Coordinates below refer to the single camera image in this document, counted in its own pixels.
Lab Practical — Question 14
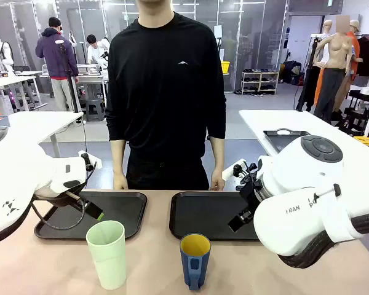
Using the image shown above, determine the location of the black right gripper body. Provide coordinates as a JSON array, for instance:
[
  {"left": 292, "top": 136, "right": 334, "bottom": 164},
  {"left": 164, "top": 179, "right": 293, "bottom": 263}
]
[{"left": 238, "top": 179, "right": 265, "bottom": 216}]

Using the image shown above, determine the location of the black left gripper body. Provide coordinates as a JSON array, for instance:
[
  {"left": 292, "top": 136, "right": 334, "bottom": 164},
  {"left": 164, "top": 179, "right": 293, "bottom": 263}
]
[{"left": 36, "top": 190, "right": 87, "bottom": 210}]

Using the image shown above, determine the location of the light green plastic cup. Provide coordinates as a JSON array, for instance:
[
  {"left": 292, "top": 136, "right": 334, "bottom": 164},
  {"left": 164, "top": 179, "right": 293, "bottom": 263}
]
[{"left": 85, "top": 220, "right": 126, "bottom": 291}]

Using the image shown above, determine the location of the blue mug yellow inside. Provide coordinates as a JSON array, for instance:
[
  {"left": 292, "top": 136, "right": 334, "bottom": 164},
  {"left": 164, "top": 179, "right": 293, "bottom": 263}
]
[{"left": 180, "top": 233, "right": 212, "bottom": 291}]

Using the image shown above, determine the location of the person's left forearm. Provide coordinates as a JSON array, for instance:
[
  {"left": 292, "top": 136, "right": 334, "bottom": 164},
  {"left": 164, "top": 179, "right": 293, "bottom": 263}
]
[{"left": 209, "top": 136, "right": 226, "bottom": 172}]

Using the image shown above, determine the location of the person's right forearm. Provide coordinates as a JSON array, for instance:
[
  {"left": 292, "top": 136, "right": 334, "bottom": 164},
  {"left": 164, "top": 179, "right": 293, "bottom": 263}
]
[{"left": 110, "top": 140, "right": 129, "bottom": 178}]

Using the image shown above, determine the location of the person's left hand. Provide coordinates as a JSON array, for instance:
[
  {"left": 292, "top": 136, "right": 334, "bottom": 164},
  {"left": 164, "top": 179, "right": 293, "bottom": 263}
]
[{"left": 209, "top": 168, "right": 226, "bottom": 191}]

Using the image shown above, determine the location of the person's right hand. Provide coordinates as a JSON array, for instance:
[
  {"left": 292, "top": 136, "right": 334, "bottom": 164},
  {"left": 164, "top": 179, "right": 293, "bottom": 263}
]
[{"left": 113, "top": 173, "right": 129, "bottom": 191}]

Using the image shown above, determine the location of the black plastic serving tray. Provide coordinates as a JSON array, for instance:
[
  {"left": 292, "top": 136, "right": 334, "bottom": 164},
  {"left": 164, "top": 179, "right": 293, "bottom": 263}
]
[
  {"left": 169, "top": 191, "right": 274, "bottom": 242},
  {"left": 34, "top": 191, "right": 148, "bottom": 241}
]

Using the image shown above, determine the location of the black braided right arm sleeve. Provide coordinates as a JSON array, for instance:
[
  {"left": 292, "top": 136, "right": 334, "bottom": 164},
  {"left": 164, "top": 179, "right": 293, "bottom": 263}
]
[{"left": 276, "top": 211, "right": 369, "bottom": 270}]

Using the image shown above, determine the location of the large white work table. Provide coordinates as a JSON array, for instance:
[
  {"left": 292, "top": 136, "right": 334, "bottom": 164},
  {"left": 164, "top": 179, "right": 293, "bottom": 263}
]
[{"left": 239, "top": 109, "right": 369, "bottom": 197}]

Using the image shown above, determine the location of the white side table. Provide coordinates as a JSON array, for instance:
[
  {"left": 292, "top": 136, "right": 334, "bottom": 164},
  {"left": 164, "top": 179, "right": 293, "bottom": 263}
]
[{"left": 0, "top": 111, "right": 84, "bottom": 159}]

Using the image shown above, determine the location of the white shoe rack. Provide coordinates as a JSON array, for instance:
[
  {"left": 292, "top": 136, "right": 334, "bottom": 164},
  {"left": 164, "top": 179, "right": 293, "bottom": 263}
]
[{"left": 241, "top": 69, "right": 280, "bottom": 95}]

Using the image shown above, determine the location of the black tripod pole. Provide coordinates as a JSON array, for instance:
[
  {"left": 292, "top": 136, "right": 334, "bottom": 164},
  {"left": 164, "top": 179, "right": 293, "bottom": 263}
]
[{"left": 54, "top": 39, "right": 82, "bottom": 114}]

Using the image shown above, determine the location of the black garment on stand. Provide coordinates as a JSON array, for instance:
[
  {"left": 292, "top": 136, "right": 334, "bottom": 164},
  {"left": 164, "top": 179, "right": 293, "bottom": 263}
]
[{"left": 296, "top": 35, "right": 321, "bottom": 112}]

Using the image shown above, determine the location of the white background desk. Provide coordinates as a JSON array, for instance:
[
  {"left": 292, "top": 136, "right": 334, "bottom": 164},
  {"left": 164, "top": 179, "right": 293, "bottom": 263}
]
[{"left": 0, "top": 75, "right": 42, "bottom": 113}]

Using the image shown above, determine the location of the person in black clothes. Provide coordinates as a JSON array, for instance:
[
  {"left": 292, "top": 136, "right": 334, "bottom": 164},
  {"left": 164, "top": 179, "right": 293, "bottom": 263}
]
[{"left": 105, "top": 0, "right": 227, "bottom": 191}]

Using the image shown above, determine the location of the person in purple jacket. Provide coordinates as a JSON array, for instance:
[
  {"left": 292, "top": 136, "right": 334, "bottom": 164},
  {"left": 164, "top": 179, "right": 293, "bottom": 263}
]
[{"left": 35, "top": 17, "right": 80, "bottom": 113}]

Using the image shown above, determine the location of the person in white top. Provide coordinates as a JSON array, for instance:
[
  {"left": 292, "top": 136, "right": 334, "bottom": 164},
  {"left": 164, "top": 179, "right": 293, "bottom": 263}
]
[{"left": 86, "top": 34, "right": 110, "bottom": 72}]

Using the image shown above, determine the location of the white humanoid robot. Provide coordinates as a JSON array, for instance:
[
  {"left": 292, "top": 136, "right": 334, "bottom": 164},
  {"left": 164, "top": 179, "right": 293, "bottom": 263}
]
[{"left": 0, "top": 38, "right": 16, "bottom": 76}]

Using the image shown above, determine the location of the beige mannequin with dark trousers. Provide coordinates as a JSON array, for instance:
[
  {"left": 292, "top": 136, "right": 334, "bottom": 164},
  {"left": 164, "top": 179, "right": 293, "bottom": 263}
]
[{"left": 313, "top": 20, "right": 356, "bottom": 124}]

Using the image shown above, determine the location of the white mannequin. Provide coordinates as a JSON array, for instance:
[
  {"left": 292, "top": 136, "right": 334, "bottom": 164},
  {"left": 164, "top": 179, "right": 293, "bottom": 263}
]
[{"left": 321, "top": 20, "right": 335, "bottom": 68}]

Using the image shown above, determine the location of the mannequin in orange clothes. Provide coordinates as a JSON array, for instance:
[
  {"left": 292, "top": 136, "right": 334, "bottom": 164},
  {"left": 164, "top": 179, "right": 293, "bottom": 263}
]
[{"left": 314, "top": 19, "right": 363, "bottom": 107}]

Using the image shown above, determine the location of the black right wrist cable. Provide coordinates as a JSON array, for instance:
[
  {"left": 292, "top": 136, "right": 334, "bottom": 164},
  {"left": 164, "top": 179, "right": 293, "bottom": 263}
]
[{"left": 233, "top": 162, "right": 259, "bottom": 185}]

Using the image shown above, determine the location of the thin black left gripper cable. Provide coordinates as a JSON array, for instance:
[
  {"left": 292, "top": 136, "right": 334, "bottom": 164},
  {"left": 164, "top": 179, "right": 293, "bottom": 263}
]
[{"left": 31, "top": 199, "right": 86, "bottom": 230}]

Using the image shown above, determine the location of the black tray with handles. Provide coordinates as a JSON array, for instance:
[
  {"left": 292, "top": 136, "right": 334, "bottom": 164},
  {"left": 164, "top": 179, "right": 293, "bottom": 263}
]
[{"left": 263, "top": 128, "right": 312, "bottom": 154}]

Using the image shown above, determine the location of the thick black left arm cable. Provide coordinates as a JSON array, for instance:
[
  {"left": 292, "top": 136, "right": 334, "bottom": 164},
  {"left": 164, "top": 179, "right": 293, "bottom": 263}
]
[{"left": 0, "top": 207, "right": 32, "bottom": 246}]

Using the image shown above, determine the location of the white cable strap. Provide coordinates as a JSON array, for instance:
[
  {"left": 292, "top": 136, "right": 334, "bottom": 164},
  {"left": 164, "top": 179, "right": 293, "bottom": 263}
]
[{"left": 315, "top": 183, "right": 363, "bottom": 244}]

